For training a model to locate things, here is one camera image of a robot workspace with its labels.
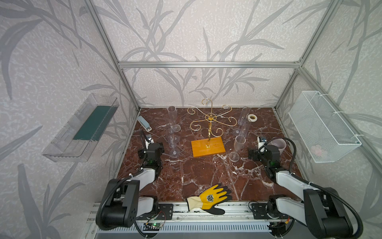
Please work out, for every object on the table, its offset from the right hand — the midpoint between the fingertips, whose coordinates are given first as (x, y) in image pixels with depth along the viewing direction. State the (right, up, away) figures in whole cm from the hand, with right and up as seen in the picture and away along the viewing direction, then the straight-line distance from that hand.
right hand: (256, 142), depth 91 cm
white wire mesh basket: (+18, +7, -30) cm, 36 cm away
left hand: (-65, +2, -2) cm, 65 cm away
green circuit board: (-56, -36, -21) cm, 70 cm away
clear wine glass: (-8, +19, -3) cm, 21 cm away
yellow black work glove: (-31, -28, -16) cm, 45 cm away
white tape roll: (+4, +14, +21) cm, 26 cm away
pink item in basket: (+23, -1, -19) cm, 30 cm away
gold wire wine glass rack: (-39, +10, +17) cm, 43 cm away
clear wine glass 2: (-3, +10, +17) cm, 20 cm away
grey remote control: (-75, +11, +14) cm, 77 cm away
